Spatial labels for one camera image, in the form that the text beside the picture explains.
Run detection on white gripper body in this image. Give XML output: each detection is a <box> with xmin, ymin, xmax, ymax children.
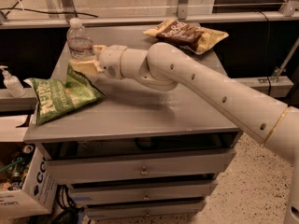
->
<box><xmin>99</xmin><ymin>45</ymin><xmax>127</xmax><ymax>79</ymax></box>

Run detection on clear plastic water bottle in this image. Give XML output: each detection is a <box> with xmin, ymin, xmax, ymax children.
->
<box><xmin>66</xmin><ymin>18</ymin><xmax>94</xmax><ymax>60</ymax></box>

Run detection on green chip bag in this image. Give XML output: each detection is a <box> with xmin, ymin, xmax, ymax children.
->
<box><xmin>25</xmin><ymin>66</ymin><xmax>106</xmax><ymax>126</ymax></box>

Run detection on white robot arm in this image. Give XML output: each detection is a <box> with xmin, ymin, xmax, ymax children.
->
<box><xmin>91</xmin><ymin>42</ymin><xmax>299</xmax><ymax>224</ymax></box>

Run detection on white pump sanitizer bottle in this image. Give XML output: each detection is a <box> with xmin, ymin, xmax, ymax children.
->
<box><xmin>0</xmin><ymin>65</ymin><xmax>25</xmax><ymax>97</ymax></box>

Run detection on brown chip bag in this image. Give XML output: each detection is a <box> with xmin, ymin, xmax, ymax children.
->
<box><xmin>143</xmin><ymin>18</ymin><xmax>229</xmax><ymax>55</ymax></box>

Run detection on grey drawer cabinet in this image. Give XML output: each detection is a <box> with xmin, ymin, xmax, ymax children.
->
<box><xmin>23</xmin><ymin>24</ymin><xmax>243</xmax><ymax>220</ymax></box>

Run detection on white cardboard box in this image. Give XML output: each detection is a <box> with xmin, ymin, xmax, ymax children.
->
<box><xmin>0</xmin><ymin>114</ymin><xmax>59</xmax><ymax>220</ymax></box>

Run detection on black cable behind rail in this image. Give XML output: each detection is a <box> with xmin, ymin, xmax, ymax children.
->
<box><xmin>0</xmin><ymin>0</ymin><xmax>99</xmax><ymax>19</ymax></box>

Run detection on black floor cables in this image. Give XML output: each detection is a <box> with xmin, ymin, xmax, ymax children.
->
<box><xmin>50</xmin><ymin>184</ymin><xmax>87</xmax><ymax>224</ymax></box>

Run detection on metal rail frame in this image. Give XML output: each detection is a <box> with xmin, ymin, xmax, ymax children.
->
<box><xmin>0</xmin><ymin>0</ymin><xmax>299</xmax><ymax>29</ymax></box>

